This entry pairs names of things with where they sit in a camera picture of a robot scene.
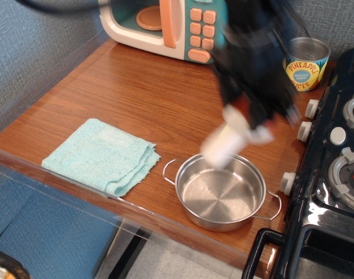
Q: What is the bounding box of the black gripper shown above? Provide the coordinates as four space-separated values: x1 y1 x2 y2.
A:
208 28 302 131

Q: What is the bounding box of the plush brown white mushroom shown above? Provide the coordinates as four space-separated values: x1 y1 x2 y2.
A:
201 96 276 170

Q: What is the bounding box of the stainless steel pot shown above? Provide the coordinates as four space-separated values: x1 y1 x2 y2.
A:
162 154 270 233

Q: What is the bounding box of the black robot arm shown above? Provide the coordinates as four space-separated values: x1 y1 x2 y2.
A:
212 1 305 129

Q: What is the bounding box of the light blue folded towel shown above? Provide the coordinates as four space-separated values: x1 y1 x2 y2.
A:
41 119 161 197

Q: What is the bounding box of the pineapple slices can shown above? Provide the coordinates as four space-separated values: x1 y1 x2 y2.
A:
283 37 331 92

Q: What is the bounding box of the toy microwave teal and cream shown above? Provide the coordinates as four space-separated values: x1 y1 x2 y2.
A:
98 0 227 65

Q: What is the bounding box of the black toy stove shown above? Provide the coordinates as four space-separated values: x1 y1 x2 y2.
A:
242 48 354 278

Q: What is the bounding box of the orange plush object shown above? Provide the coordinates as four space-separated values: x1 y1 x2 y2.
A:
4 272 15 279

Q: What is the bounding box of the black braided cable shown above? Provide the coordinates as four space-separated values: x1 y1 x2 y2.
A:
16 0 108 14

